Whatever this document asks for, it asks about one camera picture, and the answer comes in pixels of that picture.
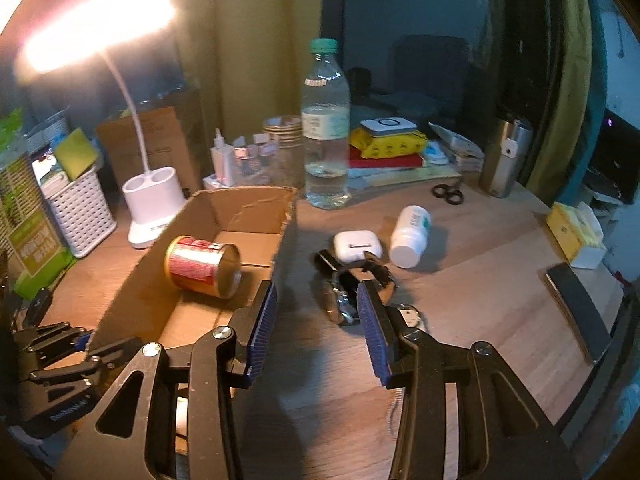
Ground leather strap wristwatch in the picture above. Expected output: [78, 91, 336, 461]
[314, 250, 401, 326]

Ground clear plastic water bottle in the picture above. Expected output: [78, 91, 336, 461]
[300, 38, 351, 210]

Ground black handled scissors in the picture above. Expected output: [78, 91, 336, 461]
[432, 177, 465, 207]

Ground pack of paper cups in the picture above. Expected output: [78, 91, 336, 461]
[0, 107, 76, 298]

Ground stainless steel tumbler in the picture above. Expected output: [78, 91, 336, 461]
[479, 116, 533, 199]

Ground white pill bottle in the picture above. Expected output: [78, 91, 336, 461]
[389, 205, 432, 269]

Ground glass jar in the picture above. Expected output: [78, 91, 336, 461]
[262, 115, 306, 191]

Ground yellow curtain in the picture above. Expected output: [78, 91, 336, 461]
[165, 0, 326, 191]
[520, 0, 596, 196]

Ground blue tissue pack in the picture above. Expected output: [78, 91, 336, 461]
[27, 110, 71, 147]

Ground white desk lamp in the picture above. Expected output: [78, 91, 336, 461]
[12, 0, 188, 250]

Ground white earbuds case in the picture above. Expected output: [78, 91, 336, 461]
[332, 230, 379, 262]

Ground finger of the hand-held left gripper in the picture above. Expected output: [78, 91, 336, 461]
[14, 321, 96, 356]
[27, 337, 143, 386]

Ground black smartphone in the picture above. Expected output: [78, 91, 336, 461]
[545, 262, 613, 365]

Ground stack of papers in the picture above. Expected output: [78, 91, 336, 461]
[347, 165, 463, 182]

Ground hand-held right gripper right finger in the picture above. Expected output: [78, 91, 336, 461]
[356, 280, 583, 480]

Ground cardboard box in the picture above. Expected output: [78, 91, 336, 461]
[92, 186, 299, 356]

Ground yellow-green sponge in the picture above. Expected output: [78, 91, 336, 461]
[52, 127, 98, 181]

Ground white wireless charger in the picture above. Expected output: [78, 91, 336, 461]
[359, 117, 418, 138]

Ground red metal can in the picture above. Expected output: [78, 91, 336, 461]
[164, 235, 243, 300]

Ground black device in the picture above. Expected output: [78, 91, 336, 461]
[27, 286, 55, 318]

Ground red book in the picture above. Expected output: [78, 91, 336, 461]
[348, 152, 423, 170]

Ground white woven plastic basket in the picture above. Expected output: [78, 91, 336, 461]
[40, 165, 118, 259]

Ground black television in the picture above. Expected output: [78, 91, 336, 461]
[587, 107, 640, 206]

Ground yellow wet wipes pack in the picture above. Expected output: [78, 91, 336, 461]
[348, 129, 428, 160]

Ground dark glass window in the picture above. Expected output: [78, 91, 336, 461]
[320, 0, 556, 126]

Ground yellow tissue box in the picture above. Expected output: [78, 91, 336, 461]
[545, 201, 607, 270]

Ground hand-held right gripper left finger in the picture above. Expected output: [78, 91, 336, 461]
[55, 280, 278, 480]

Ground white paper packets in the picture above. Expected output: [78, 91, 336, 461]
[422, 122, 485, 171]

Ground key ring with white tag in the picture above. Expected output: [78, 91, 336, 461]
[395, 302, 426, 333]

